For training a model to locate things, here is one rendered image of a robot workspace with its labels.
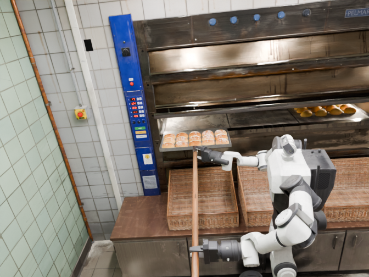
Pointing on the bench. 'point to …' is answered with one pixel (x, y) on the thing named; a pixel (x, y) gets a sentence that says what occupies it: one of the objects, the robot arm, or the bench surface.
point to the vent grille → (150, 182)
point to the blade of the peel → (200, 141)
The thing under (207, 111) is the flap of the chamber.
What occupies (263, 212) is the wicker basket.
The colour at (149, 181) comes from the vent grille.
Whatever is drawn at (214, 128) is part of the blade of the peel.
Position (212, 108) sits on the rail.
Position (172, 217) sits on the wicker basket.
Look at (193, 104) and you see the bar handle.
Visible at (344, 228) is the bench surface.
